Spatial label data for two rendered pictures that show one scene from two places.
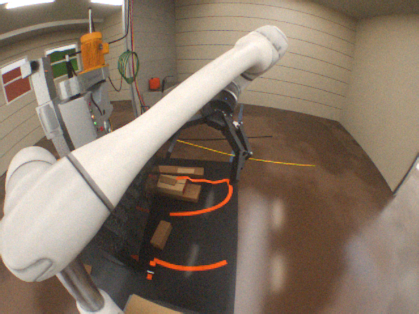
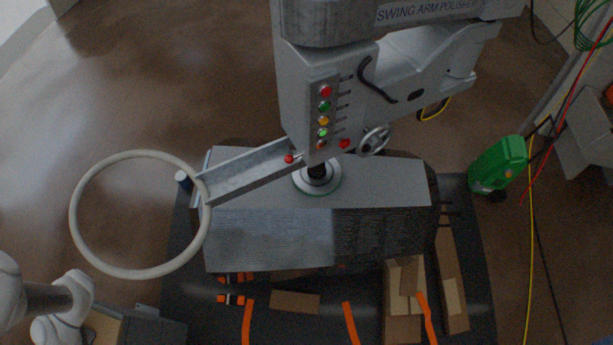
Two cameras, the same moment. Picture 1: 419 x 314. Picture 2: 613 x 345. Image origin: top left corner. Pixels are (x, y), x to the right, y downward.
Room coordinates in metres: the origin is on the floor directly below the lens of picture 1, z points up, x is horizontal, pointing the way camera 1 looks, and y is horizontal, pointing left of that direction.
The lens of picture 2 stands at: (0.79, 0.34, 1.93)
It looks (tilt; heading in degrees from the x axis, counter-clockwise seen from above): 59 degrees down; 83
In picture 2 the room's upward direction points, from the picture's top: straight up
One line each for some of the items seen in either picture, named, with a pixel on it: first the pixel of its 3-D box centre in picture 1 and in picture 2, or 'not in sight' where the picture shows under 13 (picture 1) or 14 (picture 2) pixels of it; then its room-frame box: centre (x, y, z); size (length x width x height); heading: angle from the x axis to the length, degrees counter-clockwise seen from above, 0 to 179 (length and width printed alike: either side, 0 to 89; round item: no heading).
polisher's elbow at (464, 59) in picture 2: (101, 99); (458, 47); (1.53, 1.21, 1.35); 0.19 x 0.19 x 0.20
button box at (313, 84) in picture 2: (91, 117); (320, 116); (0.89, 0.84, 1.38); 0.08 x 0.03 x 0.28; 21
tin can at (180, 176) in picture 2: not in sight; (183, 179); (-0.04, 1.51, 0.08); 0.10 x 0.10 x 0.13
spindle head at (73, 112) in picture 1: (86, 120); (343, 87); (0.99, 1.00, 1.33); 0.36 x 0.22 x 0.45; 21
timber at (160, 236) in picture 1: (161, 234); (295, 302); (0.74, 0.52, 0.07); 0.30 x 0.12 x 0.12; 166
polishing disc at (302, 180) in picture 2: not in sight; (316, 172); (0.92, 0.97, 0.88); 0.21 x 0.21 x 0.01
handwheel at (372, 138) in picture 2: (103, 127); (369, 133); (1.07, 0.90, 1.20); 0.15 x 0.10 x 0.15; 21
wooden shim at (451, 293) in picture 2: (185, 171); (451, 296); (1.78, 0.35, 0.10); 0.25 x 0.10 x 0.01; 87
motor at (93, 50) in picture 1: (93, 51); not in sight; (1.54, 1.19, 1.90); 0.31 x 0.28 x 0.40; 111
